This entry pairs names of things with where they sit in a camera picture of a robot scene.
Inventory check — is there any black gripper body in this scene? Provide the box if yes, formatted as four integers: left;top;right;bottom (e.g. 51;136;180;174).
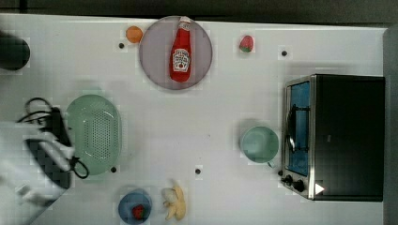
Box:
46;107;71;147

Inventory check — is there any green plastic strainer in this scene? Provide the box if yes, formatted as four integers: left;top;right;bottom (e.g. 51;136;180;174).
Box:
67;93;122;175

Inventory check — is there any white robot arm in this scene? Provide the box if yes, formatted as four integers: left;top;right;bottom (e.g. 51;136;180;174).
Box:
1;108;73;225

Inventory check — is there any black cylinder cup upper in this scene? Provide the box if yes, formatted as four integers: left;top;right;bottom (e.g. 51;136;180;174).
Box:
0;33;30;70

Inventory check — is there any blue bowl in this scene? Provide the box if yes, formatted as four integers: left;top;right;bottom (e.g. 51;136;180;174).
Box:
117;188;152;225

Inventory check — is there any small red strawberry in bowl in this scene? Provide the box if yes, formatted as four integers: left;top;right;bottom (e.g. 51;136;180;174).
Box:
131;204;145;220

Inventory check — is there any orange toy fruit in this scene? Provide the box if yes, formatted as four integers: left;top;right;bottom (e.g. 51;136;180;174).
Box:
126;26;144;43

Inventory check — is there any grey round plate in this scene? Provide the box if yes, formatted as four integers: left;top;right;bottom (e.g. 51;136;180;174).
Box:
139;16;213;90

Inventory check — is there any peeled toy banana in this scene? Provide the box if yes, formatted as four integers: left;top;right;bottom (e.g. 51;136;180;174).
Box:
161;185;187;220

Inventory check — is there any red ketchup bottle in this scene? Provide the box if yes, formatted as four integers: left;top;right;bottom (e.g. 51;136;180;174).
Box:
169;17;191;83

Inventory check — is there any teal green cup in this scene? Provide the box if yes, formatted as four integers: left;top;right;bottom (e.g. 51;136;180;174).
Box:
239;126;279;168

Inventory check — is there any red toy strawberry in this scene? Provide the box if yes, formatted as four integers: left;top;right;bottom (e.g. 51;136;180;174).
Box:
239;36;254;53

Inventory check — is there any black toaster oven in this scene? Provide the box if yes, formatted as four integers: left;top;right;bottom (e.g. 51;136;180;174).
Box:
279;74;386;202

